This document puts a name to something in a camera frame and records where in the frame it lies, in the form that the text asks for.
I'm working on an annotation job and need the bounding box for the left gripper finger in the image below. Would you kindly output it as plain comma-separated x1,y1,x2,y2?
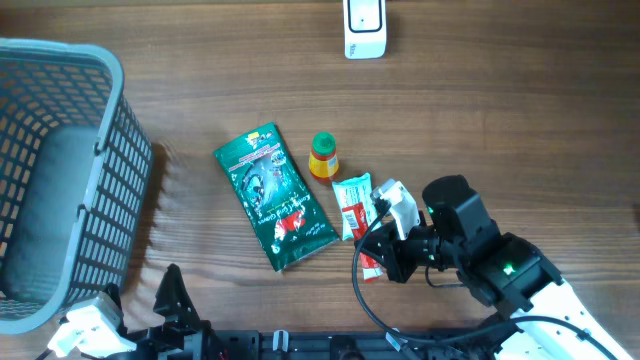
153,264,200,325
102,283,122,312

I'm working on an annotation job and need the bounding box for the red Nescafe coffee sachet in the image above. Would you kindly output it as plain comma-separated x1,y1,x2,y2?
341,202,383,283

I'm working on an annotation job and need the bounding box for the teal wet wipes pack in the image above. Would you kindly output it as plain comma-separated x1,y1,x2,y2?
332,173,378,241

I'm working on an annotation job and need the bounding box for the red sauce bottle green cap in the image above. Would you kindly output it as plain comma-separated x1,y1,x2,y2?
308,132,339,182

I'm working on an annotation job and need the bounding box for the green snack packet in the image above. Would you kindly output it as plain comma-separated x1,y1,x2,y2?
213,123,340,272

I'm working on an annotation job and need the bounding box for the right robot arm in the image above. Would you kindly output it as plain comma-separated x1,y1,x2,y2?
355,175,630,359

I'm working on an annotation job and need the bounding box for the white barcode scanner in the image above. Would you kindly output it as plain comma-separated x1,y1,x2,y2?
342,0,387,60

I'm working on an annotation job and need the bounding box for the grey plastic mesh basket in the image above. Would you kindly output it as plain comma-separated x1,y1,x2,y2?
1,38,153,335

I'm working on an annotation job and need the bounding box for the black right camera cable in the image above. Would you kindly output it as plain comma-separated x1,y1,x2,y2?
350,199,621,360

